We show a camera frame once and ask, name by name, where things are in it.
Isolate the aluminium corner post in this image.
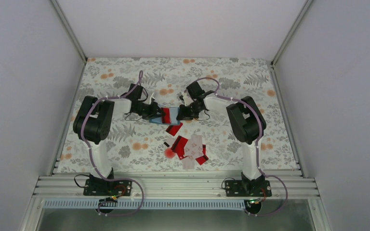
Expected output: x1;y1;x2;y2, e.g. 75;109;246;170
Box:
270;0;314;68
50;0;87;63

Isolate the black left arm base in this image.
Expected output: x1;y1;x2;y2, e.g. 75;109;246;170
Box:
83;174;132;196

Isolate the white card with red circle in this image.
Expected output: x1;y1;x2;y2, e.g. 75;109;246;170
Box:
164;142;176;159

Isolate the aluminium corner post right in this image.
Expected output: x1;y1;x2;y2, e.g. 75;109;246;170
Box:
270;0;314;68

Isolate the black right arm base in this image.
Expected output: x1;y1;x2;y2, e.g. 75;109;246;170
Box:
221;173;272;197

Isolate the blue leather card holder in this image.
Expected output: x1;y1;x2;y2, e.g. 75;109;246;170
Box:
149;107;181;126

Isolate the white cable duct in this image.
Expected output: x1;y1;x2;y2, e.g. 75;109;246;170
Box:
42;198;245;210

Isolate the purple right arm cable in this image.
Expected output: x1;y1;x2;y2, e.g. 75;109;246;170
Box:
198;77;289;218

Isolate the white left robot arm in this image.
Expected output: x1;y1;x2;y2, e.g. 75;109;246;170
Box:
73;83;165;195

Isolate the small red card right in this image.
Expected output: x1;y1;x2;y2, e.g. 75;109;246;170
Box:
202;144;206;155

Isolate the aluminium corner post left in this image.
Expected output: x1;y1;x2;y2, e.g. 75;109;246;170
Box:
50;0;87;63

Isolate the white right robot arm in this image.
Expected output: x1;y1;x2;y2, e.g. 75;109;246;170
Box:
177;81;266;196

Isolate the red card with black stripe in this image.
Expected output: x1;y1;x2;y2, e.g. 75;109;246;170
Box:
171;136;188;160

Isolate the white floral card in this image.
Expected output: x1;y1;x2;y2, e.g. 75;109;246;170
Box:
184;134;203;159

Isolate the aluminium rail frame front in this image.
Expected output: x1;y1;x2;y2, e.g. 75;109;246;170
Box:
33;173;320;199

